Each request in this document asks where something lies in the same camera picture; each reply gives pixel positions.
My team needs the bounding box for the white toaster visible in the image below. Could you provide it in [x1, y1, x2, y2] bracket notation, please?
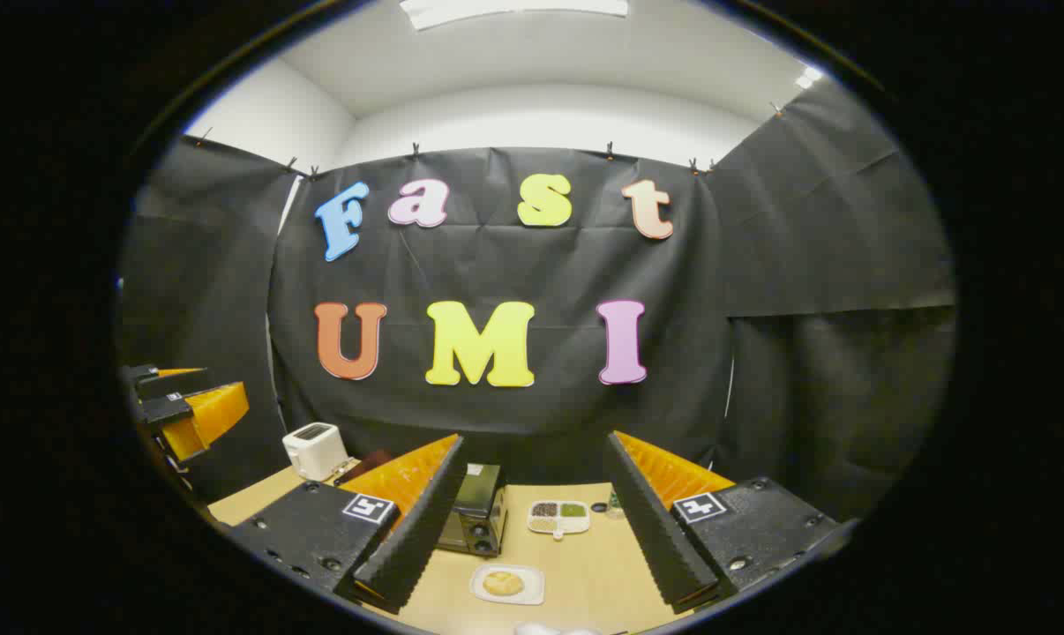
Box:
[282, 422, 349, 482]

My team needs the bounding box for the black electric oven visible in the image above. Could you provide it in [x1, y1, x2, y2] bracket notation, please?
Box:
[333, 448, 509, 558]

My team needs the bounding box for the white divided grain dish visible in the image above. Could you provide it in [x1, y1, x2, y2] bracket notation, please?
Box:
[527, 500, 592, 539]

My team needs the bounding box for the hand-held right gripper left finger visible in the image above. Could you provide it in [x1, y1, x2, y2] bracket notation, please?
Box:
[228, 432, 468, 616]

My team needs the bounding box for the long ceiling light panel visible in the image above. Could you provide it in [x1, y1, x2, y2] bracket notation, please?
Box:
[400, 0, 630, 32]

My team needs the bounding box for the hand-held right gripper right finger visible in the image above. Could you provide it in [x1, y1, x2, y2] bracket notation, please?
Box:
[604, 430, 842, 616]

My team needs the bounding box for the white rectangular plate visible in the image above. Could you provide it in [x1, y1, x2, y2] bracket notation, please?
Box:
[469, 564, 546, 606]

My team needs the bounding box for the row of small cloth clips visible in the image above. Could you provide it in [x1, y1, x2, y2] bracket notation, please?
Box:
[195, 101, 784, 177]

